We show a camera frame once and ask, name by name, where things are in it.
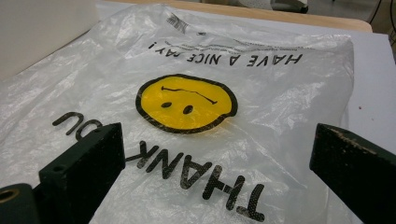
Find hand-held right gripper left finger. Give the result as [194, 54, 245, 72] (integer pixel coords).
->
[38, 122, 126, 224]

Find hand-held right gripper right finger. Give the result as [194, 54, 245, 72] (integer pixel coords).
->
[309, 123, 396, 224]

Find clear plastic smiley bag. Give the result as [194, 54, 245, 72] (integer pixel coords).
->
[0, 3, 363, 224]

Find white table sheet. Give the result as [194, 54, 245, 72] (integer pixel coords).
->
[96, 1, 396, 224]

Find black hanging cables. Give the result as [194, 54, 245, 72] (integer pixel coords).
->
[368, 0, 383, 24]

